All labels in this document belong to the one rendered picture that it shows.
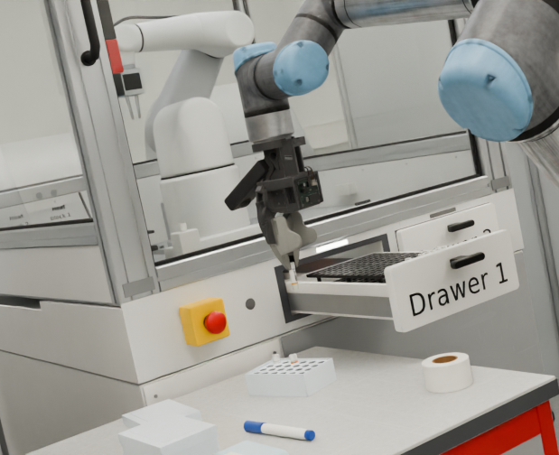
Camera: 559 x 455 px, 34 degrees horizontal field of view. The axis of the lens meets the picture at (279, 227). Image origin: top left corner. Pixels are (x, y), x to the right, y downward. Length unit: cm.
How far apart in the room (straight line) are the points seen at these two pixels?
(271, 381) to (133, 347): 27
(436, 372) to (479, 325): 77
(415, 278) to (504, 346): 69
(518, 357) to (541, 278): 147
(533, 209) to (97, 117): 231
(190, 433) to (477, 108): 56
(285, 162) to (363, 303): 31
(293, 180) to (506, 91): 48
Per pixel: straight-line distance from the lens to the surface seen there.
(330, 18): 142
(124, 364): 168
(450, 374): 137
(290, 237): 148
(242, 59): 147
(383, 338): 194
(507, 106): 107
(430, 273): 156
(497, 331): 218
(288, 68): 135
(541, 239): 362
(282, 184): 145
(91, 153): 161
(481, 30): 110
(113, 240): 162
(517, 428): 135
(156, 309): 165
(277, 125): 146
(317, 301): 172
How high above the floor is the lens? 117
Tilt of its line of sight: 6 degrees down
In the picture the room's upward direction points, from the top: 12 degrees counter-clockwise
